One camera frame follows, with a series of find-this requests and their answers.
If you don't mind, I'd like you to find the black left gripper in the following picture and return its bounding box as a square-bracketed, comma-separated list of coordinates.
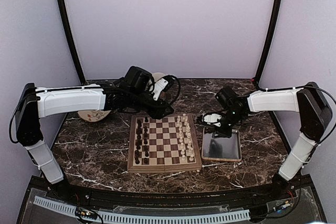
[128, 90, 174, 120]

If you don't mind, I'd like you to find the metal tray with wooden rim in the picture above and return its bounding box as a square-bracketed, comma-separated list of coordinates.
[201, 128, 242, 162]

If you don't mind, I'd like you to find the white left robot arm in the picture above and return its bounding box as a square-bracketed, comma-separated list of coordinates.
[8, 66, 179, 201]

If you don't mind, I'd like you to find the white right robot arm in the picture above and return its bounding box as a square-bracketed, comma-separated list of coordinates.
[202, 82, 335, 200]

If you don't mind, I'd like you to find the white chess king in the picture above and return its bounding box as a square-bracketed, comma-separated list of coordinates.
[186, 125, 191, 138]

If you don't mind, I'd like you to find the white chess queen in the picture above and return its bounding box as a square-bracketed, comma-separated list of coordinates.
[187, 138, 192, 148]

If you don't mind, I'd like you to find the wooden chess board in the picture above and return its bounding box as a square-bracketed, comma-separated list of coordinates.
[128, 113, 202, 173]

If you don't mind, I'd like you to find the white chess rook near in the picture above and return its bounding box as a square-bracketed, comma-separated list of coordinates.
[189, 153, 194, 162]

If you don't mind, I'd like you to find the coral painted ceramic mug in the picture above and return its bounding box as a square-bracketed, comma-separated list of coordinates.
[152, 72, 167, 82]

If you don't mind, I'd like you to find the bird painted ceramic plate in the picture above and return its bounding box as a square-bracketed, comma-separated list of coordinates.
[78, 110, 111, 123]

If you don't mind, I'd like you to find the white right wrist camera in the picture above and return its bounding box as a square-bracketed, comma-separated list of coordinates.
[197, 113, 223, 127]

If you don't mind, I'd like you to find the black right corner post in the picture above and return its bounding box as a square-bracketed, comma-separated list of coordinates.
[254, 0, 281, 86]

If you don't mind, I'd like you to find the black corner post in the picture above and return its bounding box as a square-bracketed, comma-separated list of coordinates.
[254, 0, 281, 86]
[57, 0, 86, 84]

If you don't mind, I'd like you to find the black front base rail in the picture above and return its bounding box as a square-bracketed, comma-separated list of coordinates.
[87, 189, 266, 208]

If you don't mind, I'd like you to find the white slotted cable duct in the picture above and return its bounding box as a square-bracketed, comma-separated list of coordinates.
[33, 196, 250, 223]

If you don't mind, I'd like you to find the black left corner post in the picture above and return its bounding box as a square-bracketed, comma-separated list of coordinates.
[57, 0, 86, 84]

